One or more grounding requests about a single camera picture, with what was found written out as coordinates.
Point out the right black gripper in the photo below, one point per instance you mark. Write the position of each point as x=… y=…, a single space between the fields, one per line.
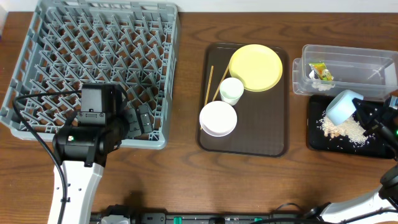
x=380 y=116

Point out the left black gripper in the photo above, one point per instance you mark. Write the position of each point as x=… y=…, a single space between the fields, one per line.
x=137 y=119

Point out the light blue bowl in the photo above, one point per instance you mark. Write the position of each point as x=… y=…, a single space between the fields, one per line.
x=342 y=107

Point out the rice food scraps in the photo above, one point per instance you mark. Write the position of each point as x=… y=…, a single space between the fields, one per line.
x=349 y=129

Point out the white tissue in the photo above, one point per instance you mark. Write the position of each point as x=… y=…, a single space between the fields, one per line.
x=317 y=83

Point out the green orange snack wrapper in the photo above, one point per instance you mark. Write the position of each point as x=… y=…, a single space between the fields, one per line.
x=321 y=70

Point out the white cup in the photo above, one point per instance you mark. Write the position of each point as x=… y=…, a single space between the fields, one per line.
x=231 y=89

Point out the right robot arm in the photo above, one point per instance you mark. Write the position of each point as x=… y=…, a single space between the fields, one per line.
x=380 y=205

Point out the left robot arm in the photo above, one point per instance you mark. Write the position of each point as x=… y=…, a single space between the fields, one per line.
x=81 y=147

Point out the black waste tray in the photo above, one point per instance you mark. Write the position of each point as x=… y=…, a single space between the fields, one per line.
x=316 y=139

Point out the clear plastic bin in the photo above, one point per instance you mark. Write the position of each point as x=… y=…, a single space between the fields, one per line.
x=369 y=72

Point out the left wooden chopstick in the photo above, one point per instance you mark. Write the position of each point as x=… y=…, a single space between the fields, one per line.
x=208 y=86

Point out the wooden chopstick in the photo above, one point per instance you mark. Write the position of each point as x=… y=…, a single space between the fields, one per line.
x=222 y=79
x=208 y=86

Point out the right wooden chopstick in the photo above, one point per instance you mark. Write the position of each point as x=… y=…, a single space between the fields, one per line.
x=222 y=79

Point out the grey plastic dish rack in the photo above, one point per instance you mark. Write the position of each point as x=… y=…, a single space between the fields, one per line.
x=70 y=43

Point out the yellow plate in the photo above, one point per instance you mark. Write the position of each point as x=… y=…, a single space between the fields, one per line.
x=258 y=67

